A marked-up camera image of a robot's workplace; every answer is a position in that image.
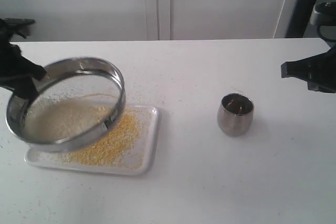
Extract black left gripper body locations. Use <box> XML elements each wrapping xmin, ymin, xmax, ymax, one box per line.
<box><xmin>1</xmin><ymin>33</ymin><xmax>20</xmax><ymax>92</ymax></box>

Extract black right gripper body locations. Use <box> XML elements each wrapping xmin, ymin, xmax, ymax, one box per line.
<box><xmin>307</xmin><ymin>48</ymin><xmax>335</xmax><ymax>93</ymax></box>

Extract round steel sieve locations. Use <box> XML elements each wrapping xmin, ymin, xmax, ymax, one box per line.
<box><xmin>6</xmin><ymin>57</ymin><xmax>125</xmax><ymax>153</ymax></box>

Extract stainless steel cup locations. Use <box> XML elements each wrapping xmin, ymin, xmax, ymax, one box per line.
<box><xmin>217</xmin><ymin>93</ymin><xmax>255</xmax><ymax>137</ymax></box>

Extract yellow grain mixture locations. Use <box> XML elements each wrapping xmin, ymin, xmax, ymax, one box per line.
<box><xmin>23</xmin><ymin>98</ymin><xmax>113</xmax><ymax>143</ymax></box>

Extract yellow millet on tray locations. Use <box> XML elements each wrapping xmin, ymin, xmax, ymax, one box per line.
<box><xmin>39</xmin><ymin>105</ymin><xmax>148</xmax><ymax>169</ymax></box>

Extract white rectangular tray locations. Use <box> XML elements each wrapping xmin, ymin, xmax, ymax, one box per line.
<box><xmin>24</xmin><ymin>104</ymin><xmax>159</xmax><ymax>176</ymax></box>

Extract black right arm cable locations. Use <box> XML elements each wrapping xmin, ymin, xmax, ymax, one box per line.
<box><xmin>316</xmin><ymin>24</ymin><xmax>336</xmax><ymax>42</ymax></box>

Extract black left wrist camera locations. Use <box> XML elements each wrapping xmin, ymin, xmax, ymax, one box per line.
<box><xmin>1</xmin><ymin>18</ymin><xmax>36</xmax><ymax>39</ymax></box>

